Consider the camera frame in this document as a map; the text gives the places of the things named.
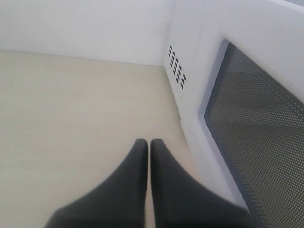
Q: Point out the white Midea microwave oven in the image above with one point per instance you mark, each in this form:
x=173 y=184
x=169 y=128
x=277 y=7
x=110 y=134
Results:
x=187 y=23

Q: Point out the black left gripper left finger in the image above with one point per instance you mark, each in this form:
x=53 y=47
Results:
x=118 y=202

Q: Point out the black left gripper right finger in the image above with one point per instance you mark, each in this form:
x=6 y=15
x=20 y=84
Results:
x=180 y=201

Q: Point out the white microwave door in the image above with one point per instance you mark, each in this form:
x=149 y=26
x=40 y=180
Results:
x=247 y=88

